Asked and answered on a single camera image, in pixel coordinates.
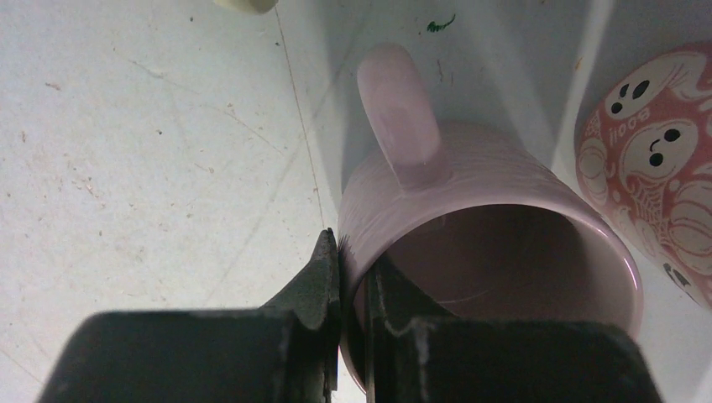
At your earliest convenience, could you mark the light green mug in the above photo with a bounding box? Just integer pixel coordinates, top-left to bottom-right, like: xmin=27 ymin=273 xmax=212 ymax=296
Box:
xmin=213 ymin=0 xmax=279 ymax=15

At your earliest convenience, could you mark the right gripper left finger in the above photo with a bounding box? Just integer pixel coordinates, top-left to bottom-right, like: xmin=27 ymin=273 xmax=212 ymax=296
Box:
xmin=39 ymin=229 xmax=341 ymax=402

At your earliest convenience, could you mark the grey mug white base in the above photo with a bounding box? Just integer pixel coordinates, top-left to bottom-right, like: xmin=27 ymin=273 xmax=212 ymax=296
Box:
xmin=338 ymin=43 xmax=644 ymax=388

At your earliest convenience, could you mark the pink patterned mug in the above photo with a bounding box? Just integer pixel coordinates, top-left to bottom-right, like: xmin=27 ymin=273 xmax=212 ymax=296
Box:
xmin=575 ymin=40 xmax=711 ymax=309

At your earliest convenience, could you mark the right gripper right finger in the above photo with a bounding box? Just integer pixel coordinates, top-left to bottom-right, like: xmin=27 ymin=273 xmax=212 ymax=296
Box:
xmin=364 ymin=258 xmax=661 ymax=402

